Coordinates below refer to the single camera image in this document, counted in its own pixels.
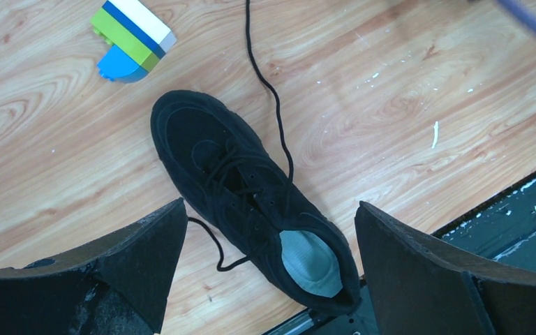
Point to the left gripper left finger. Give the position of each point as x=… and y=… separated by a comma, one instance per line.
x=116, y=284

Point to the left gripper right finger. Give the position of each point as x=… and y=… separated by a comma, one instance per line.
x=420, y=284

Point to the black shoe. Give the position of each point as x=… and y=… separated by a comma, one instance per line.
x=219, y=165

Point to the green blue white toy blocks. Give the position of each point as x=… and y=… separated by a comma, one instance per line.
x=138, y=40

